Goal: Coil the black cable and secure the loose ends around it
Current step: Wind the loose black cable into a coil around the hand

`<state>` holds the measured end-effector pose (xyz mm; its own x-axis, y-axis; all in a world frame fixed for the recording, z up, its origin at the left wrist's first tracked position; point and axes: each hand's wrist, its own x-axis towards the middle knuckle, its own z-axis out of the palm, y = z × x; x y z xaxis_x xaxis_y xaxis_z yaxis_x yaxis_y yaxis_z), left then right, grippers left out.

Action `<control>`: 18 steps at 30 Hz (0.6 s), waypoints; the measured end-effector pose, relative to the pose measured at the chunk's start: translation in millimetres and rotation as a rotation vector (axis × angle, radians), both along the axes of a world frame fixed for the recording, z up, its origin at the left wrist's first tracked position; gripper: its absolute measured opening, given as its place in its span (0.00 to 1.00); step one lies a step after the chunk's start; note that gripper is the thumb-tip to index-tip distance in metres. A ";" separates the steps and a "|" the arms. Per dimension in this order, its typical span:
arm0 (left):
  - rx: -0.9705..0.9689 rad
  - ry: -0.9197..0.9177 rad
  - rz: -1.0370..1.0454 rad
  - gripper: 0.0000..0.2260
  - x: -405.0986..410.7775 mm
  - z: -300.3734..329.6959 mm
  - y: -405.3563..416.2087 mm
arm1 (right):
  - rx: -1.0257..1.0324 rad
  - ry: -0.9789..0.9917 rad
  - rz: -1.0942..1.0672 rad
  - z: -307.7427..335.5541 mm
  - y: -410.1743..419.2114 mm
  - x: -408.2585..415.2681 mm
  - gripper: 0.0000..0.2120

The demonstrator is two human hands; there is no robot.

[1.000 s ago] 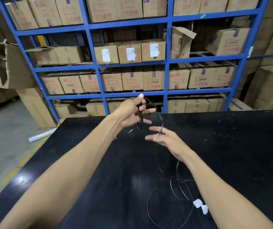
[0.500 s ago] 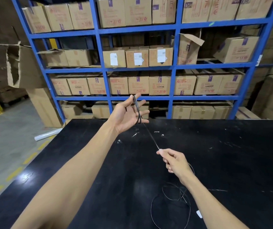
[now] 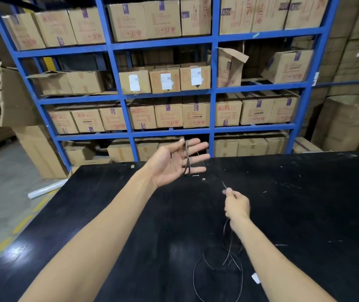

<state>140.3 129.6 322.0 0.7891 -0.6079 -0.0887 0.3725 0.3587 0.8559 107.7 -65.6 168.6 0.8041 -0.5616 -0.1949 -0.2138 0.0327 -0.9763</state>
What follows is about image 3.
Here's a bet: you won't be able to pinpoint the person's left hand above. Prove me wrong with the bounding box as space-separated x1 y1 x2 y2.
147 138 211 189

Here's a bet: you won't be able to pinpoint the person's right hand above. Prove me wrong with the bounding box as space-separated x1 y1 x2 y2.
222 187 251 229

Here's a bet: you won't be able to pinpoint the thin black cable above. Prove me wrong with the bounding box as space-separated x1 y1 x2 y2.
184 140 245 302

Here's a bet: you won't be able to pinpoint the person's left forearm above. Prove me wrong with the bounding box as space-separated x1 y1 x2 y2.
19 167 160 302

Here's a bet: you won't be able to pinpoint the person's right forearm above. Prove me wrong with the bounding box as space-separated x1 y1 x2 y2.
229 216 338 302

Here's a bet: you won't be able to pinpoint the blue metal shelving rack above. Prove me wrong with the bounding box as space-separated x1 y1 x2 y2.
0 0 341 174

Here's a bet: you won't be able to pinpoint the cardboard box with raised flap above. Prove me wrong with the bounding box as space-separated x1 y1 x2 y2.
217 47 250 89

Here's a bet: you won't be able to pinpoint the tilted cardboard box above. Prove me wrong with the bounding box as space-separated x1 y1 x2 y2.
261 49 314 85

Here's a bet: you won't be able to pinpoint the rows of shelved cardboard boxes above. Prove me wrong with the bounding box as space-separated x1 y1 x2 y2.
1 0 330 163

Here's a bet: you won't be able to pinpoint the tall plain cardboard box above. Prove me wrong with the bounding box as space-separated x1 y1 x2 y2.
12 125 69 180

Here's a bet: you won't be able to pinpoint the white roll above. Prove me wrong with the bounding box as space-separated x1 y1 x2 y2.
27 178 69 200

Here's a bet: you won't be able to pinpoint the large wide cardboard box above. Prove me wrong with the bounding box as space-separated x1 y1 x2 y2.
311 95 359 152

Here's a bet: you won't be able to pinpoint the torn open cardboard box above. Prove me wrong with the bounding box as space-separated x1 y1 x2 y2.
0 62 43 128

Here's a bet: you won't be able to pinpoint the stack of background cardboard boxes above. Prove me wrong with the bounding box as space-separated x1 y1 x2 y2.
291 0 359 152

